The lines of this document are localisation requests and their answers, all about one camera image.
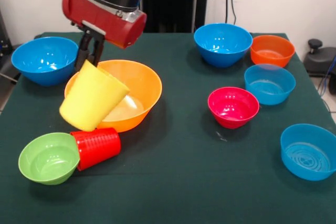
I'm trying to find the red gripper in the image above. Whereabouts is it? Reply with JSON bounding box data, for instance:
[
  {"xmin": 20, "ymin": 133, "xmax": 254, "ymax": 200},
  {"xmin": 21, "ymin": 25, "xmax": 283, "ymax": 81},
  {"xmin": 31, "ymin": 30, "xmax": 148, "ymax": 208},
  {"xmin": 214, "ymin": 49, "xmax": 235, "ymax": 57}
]
[{"xmin": 62, "ymin": 0, "xmax": 148, "ymax": 73}]

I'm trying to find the large blue bowl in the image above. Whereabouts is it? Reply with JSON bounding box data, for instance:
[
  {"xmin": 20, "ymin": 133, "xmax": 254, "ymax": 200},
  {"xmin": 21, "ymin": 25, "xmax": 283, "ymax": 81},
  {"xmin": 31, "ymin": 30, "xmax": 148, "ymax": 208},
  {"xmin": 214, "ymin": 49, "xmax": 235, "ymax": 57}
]
[
  {"xmin": 10, "ymin": 36, "xmax": 80, "ymax": 87},
  {"xmin": 193, "ymin": 23, "xmax": 254, "ymax": 68}
]

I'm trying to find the yellow cup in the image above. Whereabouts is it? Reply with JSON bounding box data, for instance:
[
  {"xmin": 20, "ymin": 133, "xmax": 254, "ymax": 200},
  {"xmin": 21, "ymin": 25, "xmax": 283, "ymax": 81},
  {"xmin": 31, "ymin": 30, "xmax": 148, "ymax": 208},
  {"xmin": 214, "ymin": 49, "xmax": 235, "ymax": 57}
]
[{"xmin": 59, "ymin": 60, "xmax": 131, "ymax": 132}]

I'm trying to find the large yellow bowl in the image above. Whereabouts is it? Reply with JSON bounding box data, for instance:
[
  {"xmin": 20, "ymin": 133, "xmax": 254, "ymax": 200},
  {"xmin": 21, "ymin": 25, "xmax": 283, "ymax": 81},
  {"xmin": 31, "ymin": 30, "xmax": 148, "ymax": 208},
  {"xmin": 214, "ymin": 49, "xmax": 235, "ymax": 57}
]
[{"xmin": 64, "ymin": 59, "xmax": 163, "ymax": 133}]

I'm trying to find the red cup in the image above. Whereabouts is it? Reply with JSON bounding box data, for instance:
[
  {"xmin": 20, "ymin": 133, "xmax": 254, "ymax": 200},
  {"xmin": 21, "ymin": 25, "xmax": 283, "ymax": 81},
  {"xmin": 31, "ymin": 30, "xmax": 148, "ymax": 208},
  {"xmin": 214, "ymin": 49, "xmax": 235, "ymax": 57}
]
[{"xmin": 69, "ymin": 127, "xmax": 122, "ymax": 172}]

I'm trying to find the green bowl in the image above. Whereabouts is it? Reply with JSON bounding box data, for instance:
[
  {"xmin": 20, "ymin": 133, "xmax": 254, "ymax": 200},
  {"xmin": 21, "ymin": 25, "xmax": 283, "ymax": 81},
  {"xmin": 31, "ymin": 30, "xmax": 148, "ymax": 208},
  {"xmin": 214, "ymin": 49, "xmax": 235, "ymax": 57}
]
[{"xmin": 18, "ymin": 132, "xmax": 81, "ymax": 186}]

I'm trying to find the black stand base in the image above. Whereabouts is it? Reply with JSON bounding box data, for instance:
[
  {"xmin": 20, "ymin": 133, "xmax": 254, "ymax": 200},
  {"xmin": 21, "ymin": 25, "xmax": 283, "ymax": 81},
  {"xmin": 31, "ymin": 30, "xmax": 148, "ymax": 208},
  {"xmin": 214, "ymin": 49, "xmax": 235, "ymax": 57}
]
[
  {"xmin": 0, "ymin": 48, "xmax": 22, "ymax": 83},
  {"xmin": 303, "ymin": 38, "xmax": 336, "ymax": 78}
]

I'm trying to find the black equipment case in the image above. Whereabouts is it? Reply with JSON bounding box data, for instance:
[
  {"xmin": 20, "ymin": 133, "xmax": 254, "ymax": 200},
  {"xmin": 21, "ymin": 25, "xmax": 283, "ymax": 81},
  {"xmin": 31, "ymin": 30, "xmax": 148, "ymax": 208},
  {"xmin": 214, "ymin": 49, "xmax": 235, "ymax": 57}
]
[{"xmin": 0, "ymin": 8, "xmax": 13, "ymax": 56}]

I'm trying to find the dark green tablecloth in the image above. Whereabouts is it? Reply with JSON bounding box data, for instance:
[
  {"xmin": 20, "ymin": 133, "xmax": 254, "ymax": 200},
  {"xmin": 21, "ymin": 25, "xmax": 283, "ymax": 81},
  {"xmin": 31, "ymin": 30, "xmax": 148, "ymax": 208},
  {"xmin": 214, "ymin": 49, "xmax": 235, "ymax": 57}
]
[{"xmin": 0, "ymin": 31, "xmax": 336, "ymax": 224}]

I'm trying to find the pink bowl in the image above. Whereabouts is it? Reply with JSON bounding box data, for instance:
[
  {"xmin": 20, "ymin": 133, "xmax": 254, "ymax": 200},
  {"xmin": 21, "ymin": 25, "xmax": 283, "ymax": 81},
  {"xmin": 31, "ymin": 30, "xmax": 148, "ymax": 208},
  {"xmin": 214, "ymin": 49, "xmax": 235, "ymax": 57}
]
[{"xmin": 207, "ymin": 87, "xmax": 260, "ymax": 130}]

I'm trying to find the orange bowl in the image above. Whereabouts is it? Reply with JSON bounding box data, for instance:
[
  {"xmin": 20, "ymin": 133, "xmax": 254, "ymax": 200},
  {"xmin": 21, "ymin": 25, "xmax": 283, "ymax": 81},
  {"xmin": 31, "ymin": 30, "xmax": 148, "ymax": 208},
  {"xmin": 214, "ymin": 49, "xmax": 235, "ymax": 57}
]
[{"xmin": 250, "ymin": 35, "xmax": 296, "ymax": 68}]

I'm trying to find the small blue bowl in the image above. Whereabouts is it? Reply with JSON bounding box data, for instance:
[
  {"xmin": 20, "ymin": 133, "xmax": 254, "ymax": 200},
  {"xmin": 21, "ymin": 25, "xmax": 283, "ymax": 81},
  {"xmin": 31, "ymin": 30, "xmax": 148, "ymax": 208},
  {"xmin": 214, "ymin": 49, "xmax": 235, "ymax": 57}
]
[
  {"xmin": 280, "ymin": 123, "xmax": 336, "ymax": 182},
  {"xmin": 244, "ymin": 63, "xmax": 297, "ymax": 106}
]

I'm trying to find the blue cable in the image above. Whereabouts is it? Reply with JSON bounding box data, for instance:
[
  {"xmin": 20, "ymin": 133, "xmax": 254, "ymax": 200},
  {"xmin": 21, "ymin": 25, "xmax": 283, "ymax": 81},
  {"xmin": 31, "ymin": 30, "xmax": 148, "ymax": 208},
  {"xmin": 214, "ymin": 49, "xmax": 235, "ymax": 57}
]
[{"xmin": 317, "ymin": 58, "xmax": 336, "ymax": 99}]

